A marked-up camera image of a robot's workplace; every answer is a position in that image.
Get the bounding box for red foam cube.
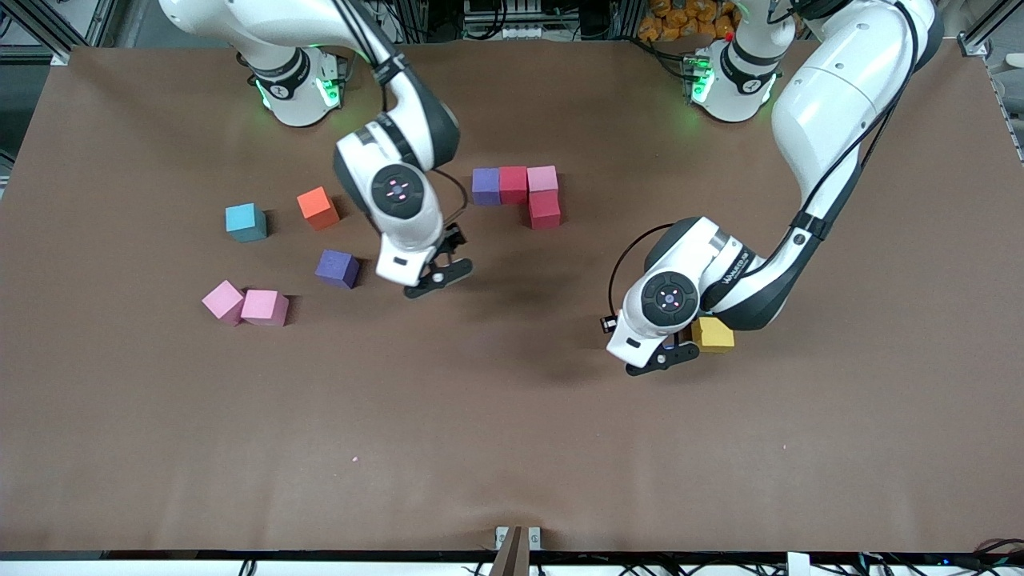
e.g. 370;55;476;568
499;166;530;206
527;190;562;230

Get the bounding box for yellow foam cube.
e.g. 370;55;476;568
691;316;735;354

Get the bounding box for orange foam cube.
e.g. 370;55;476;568
297;186;341;232

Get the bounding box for brown table cover sheet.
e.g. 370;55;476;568
0;40;1024;554

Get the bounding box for cyan foam cube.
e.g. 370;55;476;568
225;202;268;243

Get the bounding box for bag of orange items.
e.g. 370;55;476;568
638;0;737;42

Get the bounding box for metal clamp bracket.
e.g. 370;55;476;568
492;526;542;576

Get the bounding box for aluminium frame profile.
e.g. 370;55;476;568
12;0;109;66
956;0;1010;58

